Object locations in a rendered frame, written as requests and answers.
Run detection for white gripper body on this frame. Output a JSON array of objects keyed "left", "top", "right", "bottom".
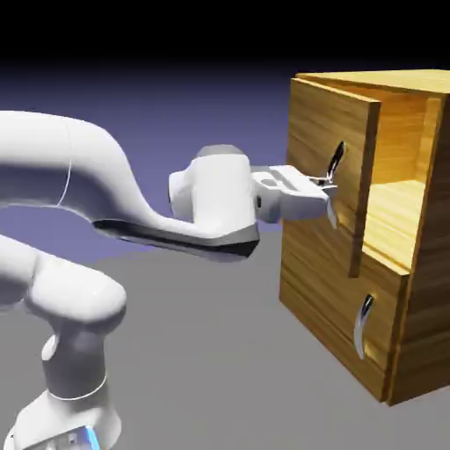
[{"left": 269, "top": 164, "right": 339, "bottom": 221}]

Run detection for curved metal handle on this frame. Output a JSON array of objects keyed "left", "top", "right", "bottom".
[
  {"left": 353, "top": 294, "right": 375, "bottom": 360},
  {"left": 308, "top": 141, "right": 346, "bottom": 229}
]

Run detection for wooden door with gripped handle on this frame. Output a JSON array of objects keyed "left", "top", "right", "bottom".
[{"left": 281, "top": 77, "right": 383, "bottom": 279}]

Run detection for wooden door, closed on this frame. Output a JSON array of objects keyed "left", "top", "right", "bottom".
[{"left": 279, "top": 224, "right": 411, "bottom": 403}]

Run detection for light wood cabinet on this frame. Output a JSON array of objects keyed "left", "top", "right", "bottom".
[{"left": 279, "top": 69, "right": 450, "bottom": 407}]

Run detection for curved metal handle, free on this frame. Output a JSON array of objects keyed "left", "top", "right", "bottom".
[{"left": 353, "top": 294, "right": 375, "bottom": 360}]

